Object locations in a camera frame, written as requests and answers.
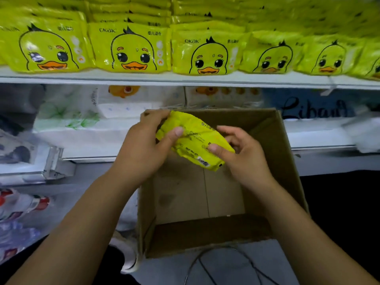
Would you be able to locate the person's left hand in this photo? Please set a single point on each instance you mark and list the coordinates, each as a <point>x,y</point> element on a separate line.
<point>142,148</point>

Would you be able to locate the person's right hand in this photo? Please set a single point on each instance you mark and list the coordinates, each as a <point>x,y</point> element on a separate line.
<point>246,160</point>

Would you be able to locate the brown cardboard box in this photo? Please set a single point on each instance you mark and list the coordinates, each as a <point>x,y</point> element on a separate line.
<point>279,151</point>

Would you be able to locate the white metal shelf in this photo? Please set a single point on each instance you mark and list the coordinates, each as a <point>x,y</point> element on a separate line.
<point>178,79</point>

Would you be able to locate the person's left forearm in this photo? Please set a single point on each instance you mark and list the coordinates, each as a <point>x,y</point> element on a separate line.
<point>65,240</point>

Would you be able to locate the person's right forearm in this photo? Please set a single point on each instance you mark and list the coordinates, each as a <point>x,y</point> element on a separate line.
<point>314,234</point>

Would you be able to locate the white blue plastic bag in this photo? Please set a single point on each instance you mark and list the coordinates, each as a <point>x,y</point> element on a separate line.
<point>127,213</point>

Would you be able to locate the white pegboard shelf unit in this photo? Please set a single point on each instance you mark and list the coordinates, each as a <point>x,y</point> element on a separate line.
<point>59,169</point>

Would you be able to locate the person's left cream clog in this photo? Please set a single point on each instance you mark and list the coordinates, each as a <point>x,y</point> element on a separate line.
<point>127,252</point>

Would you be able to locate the person's black trousers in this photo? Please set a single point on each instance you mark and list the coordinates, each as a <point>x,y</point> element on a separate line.
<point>344,210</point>

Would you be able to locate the green white tissue pack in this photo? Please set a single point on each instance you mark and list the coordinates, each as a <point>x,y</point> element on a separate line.
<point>65,112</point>

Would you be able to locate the MIQI boxes with fruit print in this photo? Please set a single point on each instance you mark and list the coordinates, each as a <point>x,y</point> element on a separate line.
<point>24,151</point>

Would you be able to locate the blue white roll pack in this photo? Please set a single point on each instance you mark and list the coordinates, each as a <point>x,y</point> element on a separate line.
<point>365,130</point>

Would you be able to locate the pack of red-capped bottles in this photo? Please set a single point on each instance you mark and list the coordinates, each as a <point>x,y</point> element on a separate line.
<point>18,204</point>

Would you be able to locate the metal frame stool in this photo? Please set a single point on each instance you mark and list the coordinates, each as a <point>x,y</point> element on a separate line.
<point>199,253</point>

